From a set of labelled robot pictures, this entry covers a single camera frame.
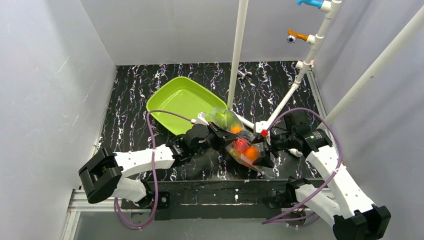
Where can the white PVC pipe frame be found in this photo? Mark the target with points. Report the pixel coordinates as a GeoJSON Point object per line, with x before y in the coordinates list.
{"type": "Point", "coordinates": [330, 8]}

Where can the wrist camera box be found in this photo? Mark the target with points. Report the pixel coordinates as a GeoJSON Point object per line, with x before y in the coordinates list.
{"type": "Point", "coordinates": [261, 129]}
{"type": "Point", "coordinates": [201, 119]}

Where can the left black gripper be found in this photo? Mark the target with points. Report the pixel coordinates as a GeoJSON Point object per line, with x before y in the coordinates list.
{"type": "Point", "coordinates": [219, 139]}

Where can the blue faucet handle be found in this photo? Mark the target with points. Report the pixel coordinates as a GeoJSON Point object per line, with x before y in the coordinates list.
{"type": "Point", "coordinates": [315, 3]}

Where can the red fake fruit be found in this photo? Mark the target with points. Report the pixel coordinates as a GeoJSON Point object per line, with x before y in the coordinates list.
{"type": "Point", "coordinates": [240, 146]}

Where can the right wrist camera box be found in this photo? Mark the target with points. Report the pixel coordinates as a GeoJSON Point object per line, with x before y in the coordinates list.
{"type": "Point", "coordinates": [261, 129]}

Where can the orange fake fruit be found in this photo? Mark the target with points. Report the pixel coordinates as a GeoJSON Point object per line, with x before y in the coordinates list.
{"type": "Point", "coordinates": [251, 153]}

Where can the lime green plastic tray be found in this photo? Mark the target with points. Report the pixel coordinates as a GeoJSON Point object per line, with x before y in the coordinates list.
{"type": "Point", "coordinates": [184, 97]}

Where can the orange faucet handle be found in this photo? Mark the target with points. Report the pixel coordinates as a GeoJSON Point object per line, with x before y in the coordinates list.
{"type": "Point", "coordinates": [294, 36]}

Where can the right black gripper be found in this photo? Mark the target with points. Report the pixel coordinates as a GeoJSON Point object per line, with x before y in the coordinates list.
{"type": "Point", "coordinates": [274, 145]}

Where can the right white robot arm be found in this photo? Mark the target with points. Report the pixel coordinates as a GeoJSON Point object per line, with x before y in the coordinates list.
{"type": "Point", "coordinates": [339, 201]}

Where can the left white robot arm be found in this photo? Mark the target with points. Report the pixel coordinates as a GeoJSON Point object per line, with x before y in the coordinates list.
{"type": "Point", "coordinates": [107, 174]}

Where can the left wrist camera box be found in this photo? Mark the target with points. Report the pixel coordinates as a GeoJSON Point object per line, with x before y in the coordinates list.
{"type": "Point", "coordinates": [201, 119]}

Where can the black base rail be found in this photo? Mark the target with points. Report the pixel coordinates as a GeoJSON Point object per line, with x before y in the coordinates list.
{"type": "Point", "coordinates": [222, 199]}

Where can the green fake apple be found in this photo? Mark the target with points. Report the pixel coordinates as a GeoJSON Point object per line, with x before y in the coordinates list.
{"type": "Point", "coordinates": [225, 120]}

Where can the clear zip top bag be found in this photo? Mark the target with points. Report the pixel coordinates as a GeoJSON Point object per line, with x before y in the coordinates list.
{"type": "Point", "coordinates": [242, 132]}

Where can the small metal fitting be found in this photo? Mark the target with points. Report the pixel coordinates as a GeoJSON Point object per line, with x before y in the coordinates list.
{"type": "Point", "coordinates": [241, 75]}

